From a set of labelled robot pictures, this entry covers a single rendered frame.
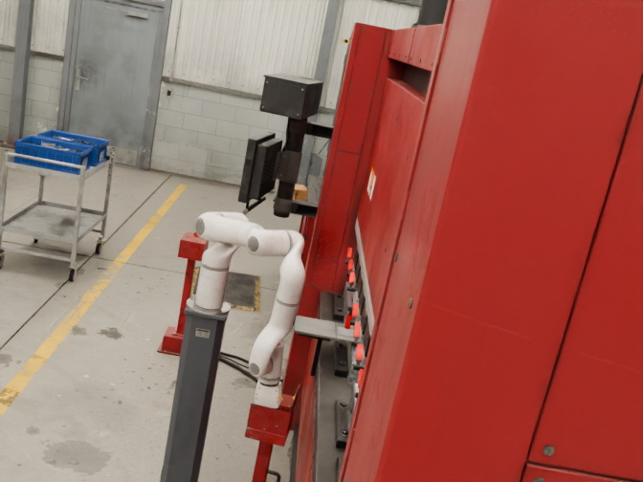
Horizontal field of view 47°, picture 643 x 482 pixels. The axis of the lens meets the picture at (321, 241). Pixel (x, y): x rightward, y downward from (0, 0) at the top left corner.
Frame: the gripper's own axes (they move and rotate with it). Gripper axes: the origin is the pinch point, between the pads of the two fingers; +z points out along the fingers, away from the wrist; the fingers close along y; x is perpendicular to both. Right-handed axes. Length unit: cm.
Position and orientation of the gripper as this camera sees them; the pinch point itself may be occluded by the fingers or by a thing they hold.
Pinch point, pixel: (265, 417)
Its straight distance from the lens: 301.4
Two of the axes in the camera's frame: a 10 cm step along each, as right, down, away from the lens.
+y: -9.9, -1.4, 1.0
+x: -1.3, 2.4, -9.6
